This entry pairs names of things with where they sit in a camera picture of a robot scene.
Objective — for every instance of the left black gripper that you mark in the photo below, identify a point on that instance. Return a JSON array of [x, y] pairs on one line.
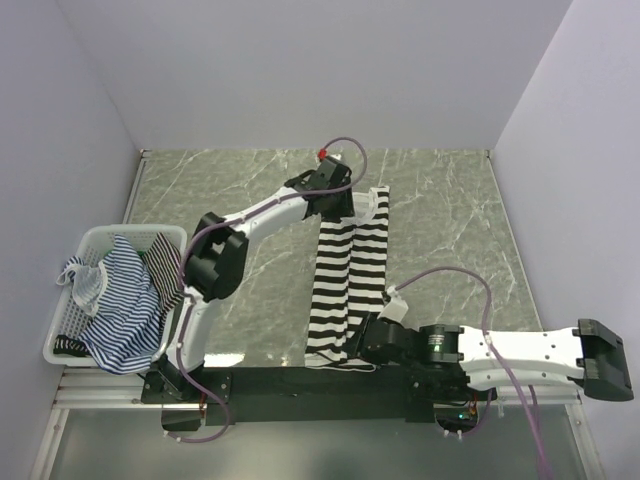
[[346, 208]]

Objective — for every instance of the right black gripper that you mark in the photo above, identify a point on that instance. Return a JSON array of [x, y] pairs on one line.
[[357, 347]]

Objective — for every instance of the black white striped tank top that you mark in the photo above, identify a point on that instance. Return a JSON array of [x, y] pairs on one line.
[[349, 281]]

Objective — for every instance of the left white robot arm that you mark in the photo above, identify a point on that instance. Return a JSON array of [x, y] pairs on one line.
[[214, 263]]

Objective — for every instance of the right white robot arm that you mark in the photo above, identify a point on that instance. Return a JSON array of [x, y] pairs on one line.
[[450, 362]]

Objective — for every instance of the blue white striped tank top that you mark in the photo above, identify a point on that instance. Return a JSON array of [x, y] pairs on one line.
[[123, 305]]

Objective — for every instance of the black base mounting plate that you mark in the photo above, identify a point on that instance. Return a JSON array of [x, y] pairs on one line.
[[270, 394]]

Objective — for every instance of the dark thin striped garment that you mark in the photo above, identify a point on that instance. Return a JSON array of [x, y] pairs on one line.
[[163, 260]]

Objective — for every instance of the white plastic laundry basket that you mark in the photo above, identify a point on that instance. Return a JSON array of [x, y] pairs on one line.
[[68, 318]]

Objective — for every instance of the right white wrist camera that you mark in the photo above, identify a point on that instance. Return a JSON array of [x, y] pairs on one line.
[[395, 307]]

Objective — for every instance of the aluminium rail frame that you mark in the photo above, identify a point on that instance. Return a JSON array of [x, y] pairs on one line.
[[89, 388]]

